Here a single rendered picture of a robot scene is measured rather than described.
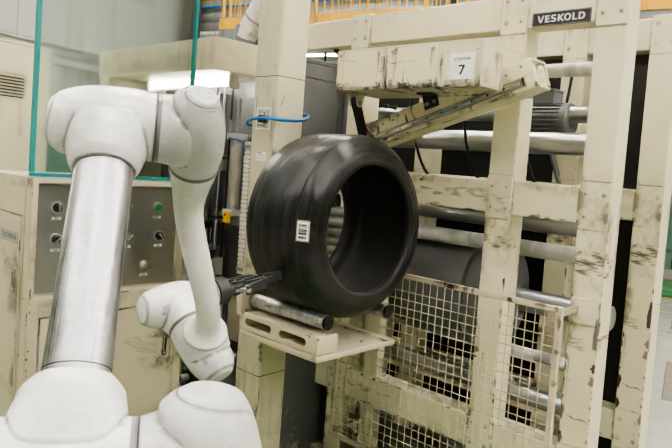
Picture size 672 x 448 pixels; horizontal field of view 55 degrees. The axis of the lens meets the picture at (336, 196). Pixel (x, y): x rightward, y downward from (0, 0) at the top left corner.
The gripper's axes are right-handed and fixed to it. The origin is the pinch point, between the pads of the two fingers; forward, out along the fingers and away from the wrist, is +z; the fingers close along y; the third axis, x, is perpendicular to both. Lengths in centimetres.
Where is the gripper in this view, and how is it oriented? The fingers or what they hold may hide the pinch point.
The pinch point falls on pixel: (270, 276)
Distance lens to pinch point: 187.8
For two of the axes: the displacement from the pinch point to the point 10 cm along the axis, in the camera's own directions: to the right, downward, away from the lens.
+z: 6.9, -1.1, 7.1
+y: -7.2, -0.8, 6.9
